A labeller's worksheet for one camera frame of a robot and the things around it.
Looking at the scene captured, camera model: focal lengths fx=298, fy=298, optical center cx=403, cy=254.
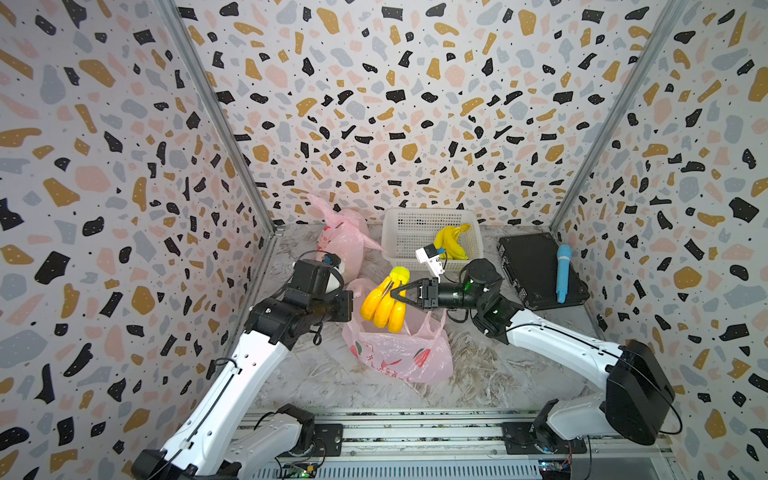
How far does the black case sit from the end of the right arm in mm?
497

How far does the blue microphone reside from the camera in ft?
3.16

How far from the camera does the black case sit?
38.3 inches

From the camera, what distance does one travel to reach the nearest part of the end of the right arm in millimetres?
616
